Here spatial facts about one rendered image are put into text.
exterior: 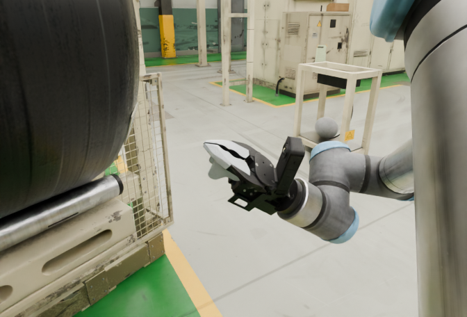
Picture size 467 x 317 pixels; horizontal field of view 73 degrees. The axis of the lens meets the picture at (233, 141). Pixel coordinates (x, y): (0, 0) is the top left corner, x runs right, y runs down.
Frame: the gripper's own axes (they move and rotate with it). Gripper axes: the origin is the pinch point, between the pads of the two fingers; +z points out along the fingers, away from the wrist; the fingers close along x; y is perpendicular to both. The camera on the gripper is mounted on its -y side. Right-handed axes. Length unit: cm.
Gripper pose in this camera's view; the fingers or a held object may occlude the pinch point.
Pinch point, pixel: (212, 144)
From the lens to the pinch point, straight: 52.7
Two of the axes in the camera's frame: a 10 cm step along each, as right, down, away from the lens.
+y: -6.2, 5.9, 5.3
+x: 0.0, -6.7, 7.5
